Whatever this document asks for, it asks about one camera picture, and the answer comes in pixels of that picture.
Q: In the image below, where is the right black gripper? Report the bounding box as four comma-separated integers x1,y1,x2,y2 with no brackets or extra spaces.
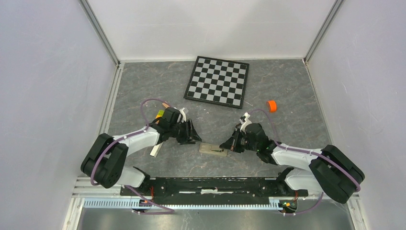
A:
220,128,259,153

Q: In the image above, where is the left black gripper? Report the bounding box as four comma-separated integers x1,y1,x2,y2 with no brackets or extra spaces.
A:
169,119,202,145

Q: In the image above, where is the beige remote control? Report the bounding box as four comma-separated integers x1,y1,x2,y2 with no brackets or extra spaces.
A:
199,143,228,157

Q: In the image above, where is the white rectangular bar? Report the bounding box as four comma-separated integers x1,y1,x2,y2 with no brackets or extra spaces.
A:
150,143,163,158

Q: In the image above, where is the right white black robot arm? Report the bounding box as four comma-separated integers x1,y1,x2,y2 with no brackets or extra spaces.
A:
220,123,365,204

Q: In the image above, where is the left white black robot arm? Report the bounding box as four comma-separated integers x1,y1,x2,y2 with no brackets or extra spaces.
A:
80,107,202,195

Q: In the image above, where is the yellow green lego stack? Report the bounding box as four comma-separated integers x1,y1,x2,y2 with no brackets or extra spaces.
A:
155,110,164,122

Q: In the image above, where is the orange tape roll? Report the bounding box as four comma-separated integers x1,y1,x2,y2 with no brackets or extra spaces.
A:
267,100,277,113

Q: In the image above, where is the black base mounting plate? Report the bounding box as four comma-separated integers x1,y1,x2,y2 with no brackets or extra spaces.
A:
136,177,308,205

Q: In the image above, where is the black white chessboard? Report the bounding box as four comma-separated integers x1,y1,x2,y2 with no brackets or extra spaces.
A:
183,56,249,109

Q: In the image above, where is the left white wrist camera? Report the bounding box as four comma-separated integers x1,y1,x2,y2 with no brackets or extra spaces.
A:
179,107,189,123

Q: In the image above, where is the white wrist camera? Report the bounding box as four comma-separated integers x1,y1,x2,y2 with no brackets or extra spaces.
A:
179,107,189,123
239,112,252,133

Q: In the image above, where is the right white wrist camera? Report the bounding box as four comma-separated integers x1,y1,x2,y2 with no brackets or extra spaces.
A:
239,112,252,133

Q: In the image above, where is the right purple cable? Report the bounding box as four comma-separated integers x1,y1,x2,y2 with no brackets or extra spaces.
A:
248,108,362,193

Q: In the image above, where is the aluminium frame rail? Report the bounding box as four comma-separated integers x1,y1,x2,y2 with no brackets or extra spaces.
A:
62,177,141,230

